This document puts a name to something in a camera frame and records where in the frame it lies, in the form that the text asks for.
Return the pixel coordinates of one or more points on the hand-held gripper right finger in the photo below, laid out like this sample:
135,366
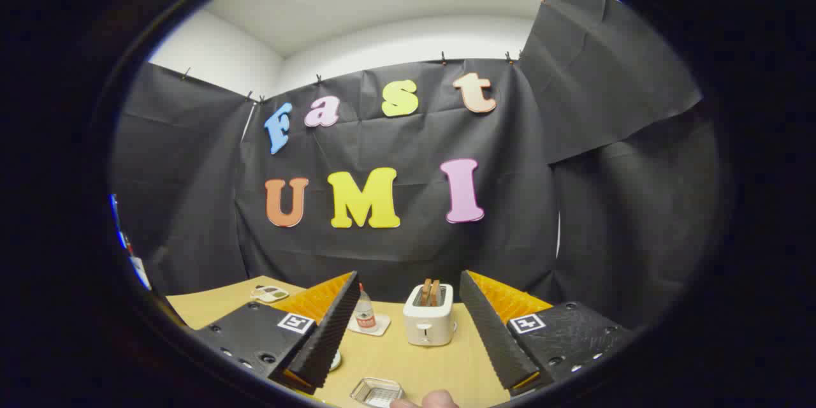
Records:
494,338

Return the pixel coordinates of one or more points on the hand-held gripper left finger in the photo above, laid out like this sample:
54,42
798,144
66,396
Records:
331,331

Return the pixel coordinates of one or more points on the pale green plate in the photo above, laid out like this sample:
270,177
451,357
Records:
335,361

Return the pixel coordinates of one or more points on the clear plastic water bottle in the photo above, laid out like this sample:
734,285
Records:
365,317

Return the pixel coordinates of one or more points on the white square coaster tray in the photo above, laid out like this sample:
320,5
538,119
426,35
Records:
382,323

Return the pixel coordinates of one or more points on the white toaster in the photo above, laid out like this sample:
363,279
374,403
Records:
427,325

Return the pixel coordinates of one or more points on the small white patterned dish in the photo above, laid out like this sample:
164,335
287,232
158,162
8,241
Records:
271,294

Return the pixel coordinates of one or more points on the brown toast slice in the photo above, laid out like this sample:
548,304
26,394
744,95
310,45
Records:
435,292
425,292

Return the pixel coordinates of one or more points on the perforated metal tray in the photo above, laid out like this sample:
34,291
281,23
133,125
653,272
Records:
377,392

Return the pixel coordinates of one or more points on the blue lit screen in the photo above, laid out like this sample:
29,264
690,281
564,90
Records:
137,268

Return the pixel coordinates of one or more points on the black backdrop cloth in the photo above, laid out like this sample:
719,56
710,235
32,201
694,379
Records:
408,140

